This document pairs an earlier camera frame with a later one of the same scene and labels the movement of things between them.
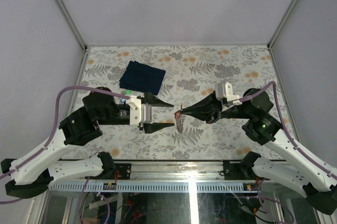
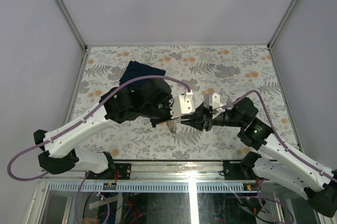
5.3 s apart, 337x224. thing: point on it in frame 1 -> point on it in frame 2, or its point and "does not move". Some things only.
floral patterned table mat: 181,75 does not move
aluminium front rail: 175,171 does not move
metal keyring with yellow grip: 180,122 -> 171,126
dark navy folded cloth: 140,77 does not move
